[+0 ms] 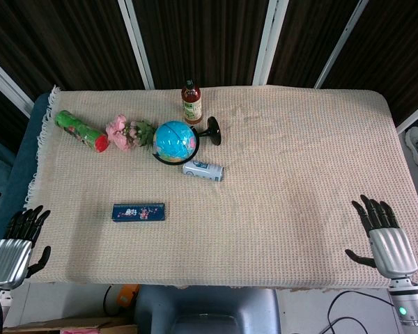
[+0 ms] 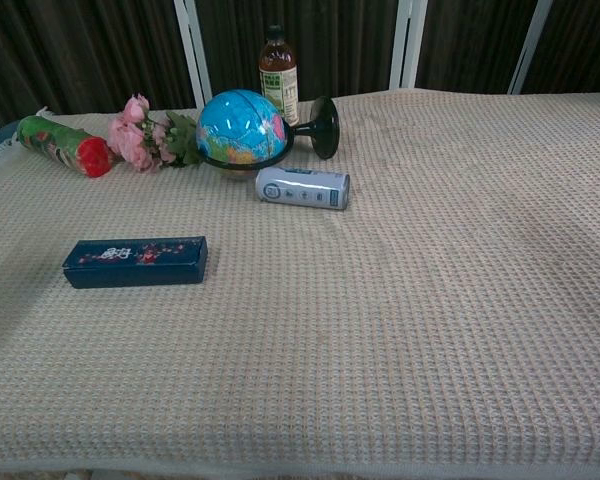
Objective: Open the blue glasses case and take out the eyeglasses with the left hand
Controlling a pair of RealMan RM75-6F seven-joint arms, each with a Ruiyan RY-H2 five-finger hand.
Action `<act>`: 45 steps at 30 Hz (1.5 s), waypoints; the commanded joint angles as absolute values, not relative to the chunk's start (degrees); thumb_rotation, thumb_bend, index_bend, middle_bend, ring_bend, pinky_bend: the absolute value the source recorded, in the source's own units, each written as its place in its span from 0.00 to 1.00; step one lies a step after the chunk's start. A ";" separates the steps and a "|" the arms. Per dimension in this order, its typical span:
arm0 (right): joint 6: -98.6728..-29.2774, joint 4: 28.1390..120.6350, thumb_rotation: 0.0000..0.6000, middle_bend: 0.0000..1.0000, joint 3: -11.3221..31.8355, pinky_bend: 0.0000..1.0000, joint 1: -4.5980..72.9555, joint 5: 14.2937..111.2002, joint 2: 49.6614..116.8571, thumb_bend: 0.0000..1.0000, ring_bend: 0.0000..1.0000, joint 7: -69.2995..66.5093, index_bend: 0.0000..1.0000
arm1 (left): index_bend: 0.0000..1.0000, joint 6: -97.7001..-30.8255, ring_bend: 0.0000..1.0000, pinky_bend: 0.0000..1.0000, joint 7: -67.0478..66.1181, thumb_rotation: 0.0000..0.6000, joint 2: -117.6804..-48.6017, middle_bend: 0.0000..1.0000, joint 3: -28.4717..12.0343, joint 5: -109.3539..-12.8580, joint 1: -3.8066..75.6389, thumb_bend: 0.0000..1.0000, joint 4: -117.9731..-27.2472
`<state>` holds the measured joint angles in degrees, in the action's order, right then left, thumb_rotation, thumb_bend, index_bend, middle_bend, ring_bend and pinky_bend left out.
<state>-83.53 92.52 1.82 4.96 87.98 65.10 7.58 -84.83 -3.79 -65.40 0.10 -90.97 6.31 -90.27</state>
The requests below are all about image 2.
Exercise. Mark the gray zippered pouch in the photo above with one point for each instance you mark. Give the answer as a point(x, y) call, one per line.
point(135, 274)

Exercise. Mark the white and blue can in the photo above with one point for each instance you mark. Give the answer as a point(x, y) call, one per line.
point(300, 189)

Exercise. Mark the beige waffle tablecloth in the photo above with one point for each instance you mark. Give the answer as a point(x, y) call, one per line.
point(380, 300)

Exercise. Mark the blue globe on black stand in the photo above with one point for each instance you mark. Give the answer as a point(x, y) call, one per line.
point(235, 125)

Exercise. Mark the brown bottle with green label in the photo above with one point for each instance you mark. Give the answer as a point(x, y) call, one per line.
point(278, 60)

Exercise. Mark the pink artificial flower bouquet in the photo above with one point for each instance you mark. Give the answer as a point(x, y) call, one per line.
point(130, 135)

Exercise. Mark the green tube with red cap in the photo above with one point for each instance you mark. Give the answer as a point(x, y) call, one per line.
point(60, 140)

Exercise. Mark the white partition frame post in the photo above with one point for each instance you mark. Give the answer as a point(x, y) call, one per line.
point(407, 45)
point(195, 50)
point(530, 50)

